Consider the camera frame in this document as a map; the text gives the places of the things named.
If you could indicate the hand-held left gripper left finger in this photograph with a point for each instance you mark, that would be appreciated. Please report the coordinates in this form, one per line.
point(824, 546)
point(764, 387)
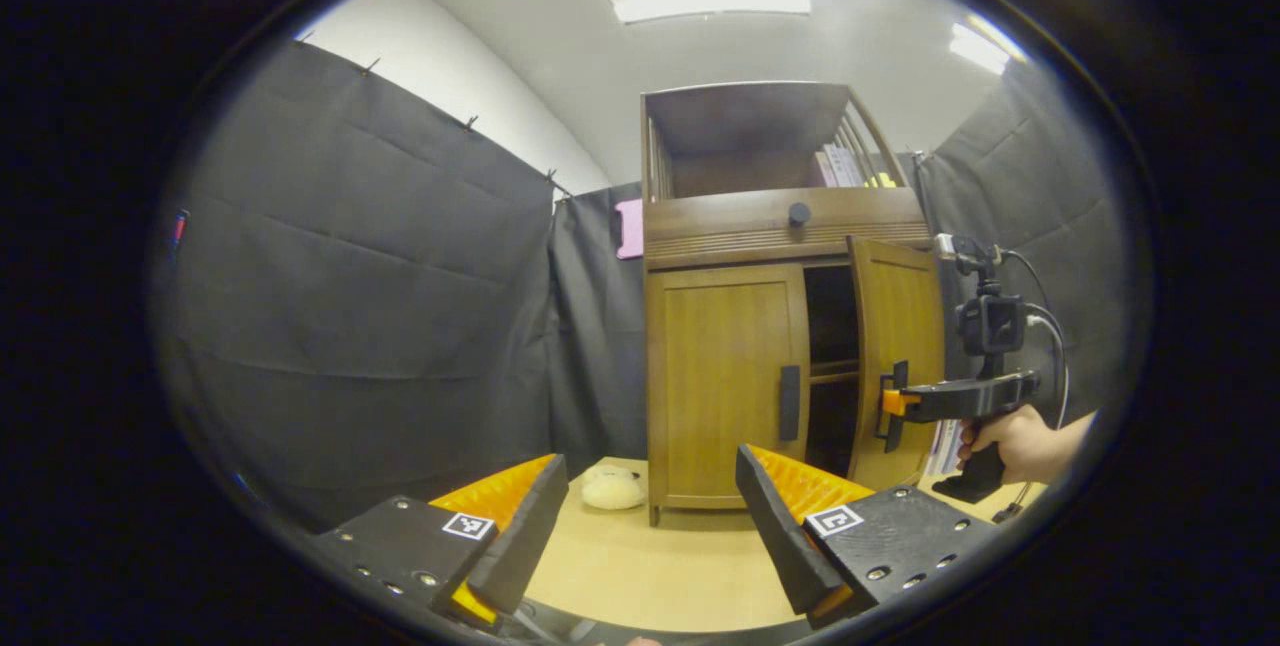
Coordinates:
point(530, 536)

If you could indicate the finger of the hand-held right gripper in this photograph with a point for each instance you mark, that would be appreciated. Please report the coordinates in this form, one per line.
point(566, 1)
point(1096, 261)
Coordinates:
point(893, 403)

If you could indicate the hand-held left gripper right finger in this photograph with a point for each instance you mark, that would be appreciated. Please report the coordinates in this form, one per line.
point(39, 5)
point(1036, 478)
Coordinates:
point(780, 536)

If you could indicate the wooden shoe cabinet door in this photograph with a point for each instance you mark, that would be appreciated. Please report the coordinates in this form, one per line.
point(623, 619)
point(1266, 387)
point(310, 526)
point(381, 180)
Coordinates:
point(905, 316)
point(720, 376)

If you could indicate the wooden double-door shoe cabinet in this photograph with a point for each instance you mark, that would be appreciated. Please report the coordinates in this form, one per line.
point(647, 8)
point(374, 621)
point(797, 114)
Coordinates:
point(740, 116)

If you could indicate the white books beside cabinet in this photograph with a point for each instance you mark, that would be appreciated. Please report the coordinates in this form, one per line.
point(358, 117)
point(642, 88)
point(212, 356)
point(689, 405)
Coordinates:
point(942, 446)

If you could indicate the wooden cabinet inner shelf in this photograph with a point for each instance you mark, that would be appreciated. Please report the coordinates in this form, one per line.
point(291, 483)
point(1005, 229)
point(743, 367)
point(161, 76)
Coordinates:
point(833, 372)

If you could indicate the books on cabinet shelf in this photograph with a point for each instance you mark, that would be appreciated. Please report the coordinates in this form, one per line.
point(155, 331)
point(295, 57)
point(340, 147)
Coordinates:
point(840, 166)

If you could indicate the wooden cabinet drawer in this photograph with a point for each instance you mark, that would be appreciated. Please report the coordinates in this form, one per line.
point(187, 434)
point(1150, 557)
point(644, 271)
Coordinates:
point(720, 226)

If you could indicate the white round soft object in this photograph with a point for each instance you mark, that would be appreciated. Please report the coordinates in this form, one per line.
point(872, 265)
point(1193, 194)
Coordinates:
point(612, 488)

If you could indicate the black round drawer knob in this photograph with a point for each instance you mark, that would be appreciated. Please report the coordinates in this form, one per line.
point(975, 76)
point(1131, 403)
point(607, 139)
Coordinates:
point(799, 214)

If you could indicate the small ceiling light panel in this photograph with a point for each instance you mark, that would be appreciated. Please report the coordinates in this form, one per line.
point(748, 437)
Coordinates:
point(978, 48)

